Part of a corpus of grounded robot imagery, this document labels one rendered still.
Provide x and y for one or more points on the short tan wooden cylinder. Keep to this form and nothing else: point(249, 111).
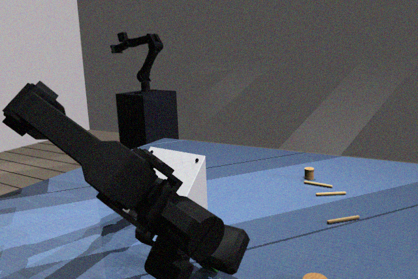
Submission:
point(308, 173)

